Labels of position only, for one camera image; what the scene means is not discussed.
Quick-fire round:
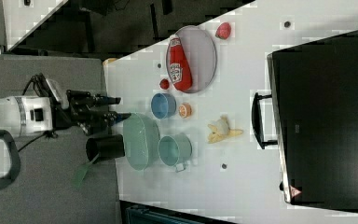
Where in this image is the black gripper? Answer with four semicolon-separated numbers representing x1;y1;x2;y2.
52;90;131;135

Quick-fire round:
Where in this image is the red ketchup bottle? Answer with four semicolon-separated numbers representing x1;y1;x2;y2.
168;35;193;91

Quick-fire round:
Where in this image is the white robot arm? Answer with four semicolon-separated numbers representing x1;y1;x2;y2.
0;91;131;190

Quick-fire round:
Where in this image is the blue metal frame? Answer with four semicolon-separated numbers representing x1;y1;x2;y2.
126;205;205;224

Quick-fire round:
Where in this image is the green cup with handle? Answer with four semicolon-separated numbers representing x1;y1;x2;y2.
158;133;192;173

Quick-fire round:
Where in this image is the black cylindrical container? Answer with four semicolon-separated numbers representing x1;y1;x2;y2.
86;134;125;162

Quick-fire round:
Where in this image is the black cable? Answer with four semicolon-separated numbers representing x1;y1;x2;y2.
17;73;59;153

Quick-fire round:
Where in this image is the blue bowl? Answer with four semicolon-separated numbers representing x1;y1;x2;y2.
151;93;176;119

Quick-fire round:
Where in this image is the grey oval plate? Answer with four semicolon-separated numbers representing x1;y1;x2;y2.
166;25;217;93

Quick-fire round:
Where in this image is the toy orange half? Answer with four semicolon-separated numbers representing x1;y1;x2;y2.
179;103;192;119

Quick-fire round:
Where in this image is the small toy strawberry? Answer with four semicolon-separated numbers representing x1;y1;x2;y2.
159;78;170;90

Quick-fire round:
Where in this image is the green oval colander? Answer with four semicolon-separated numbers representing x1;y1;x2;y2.
123;113;159;171

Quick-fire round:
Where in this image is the black toaster oven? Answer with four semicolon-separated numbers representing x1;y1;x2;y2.
251;30;358;213

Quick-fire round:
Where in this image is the large toy strawberry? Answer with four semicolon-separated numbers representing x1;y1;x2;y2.
215;22;231;40

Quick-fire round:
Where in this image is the peeled toy banana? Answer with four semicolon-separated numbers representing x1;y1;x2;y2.
208;116;243;144

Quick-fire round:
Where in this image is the green slotted spatula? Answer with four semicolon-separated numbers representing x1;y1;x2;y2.
73;154;100;188

